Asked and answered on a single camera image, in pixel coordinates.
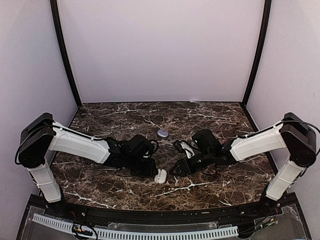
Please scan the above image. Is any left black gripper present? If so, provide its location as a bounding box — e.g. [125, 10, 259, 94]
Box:
[124, 155, 158, 178]

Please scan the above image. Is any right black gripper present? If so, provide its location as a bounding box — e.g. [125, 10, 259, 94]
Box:
[169, 149, 214, 177]

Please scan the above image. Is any white earbud charging case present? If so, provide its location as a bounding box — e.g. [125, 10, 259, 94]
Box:
[154, 169, 167, 184]

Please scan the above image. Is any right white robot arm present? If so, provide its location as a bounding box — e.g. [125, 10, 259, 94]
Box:
[169, 112, 320, 217]

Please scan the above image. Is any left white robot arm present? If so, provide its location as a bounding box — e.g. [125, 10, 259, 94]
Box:
[14, 112, 159, 218]

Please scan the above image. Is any purple grey earbud case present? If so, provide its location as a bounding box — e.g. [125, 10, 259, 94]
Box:
[157, 129, 169, 139]

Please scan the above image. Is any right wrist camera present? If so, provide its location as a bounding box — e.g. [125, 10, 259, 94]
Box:
[173, 140, 195, 159]

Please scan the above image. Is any white slotted cable duct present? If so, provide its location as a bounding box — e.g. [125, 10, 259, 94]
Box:
[32, 213, 239, 240]

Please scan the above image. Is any black front rail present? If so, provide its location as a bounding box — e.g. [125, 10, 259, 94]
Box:
[29, 194, 283, 227]

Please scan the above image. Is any left black frame post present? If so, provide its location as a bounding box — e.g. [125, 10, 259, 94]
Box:
[49, 0, 82, 109]

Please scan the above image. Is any black frame post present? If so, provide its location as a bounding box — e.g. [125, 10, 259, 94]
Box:
[241, 0, 272, 109]
[49, 0, 82, 109]

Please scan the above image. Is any right black frame post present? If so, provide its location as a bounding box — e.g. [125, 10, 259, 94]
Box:
[241, 0, 272, 109]

